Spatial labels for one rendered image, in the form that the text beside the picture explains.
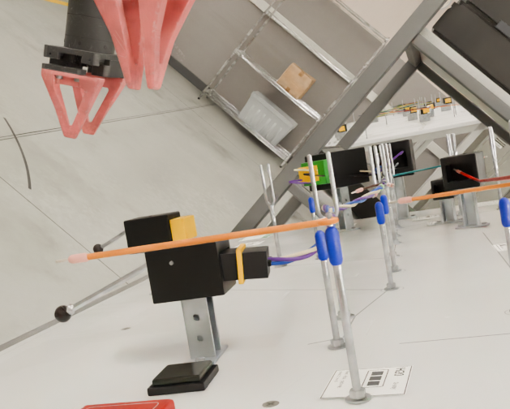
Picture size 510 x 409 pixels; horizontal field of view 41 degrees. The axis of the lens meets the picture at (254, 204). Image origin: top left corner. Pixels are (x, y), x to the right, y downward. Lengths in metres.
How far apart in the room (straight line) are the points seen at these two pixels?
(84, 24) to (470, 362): 0.55
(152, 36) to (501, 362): 0.28
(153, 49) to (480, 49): 1.18
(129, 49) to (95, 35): 0.38
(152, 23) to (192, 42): 7.87
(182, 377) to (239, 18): 7.77
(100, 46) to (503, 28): 0.96
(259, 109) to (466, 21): 6.14
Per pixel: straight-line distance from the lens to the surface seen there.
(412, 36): 1.46
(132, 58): 0.42
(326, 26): 8.05
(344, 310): 0.39
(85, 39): 0.80
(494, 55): 1.54
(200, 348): 0.53
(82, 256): 0.42
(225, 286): 0.51
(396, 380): 0.43
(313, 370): 0.47
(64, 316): 0.57
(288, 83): 7.51
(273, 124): 7.57
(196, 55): 8.25
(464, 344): 0.48
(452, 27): 1.54
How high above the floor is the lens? 1.30
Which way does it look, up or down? 14 degrees down
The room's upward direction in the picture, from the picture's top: 40 degrees clockwise
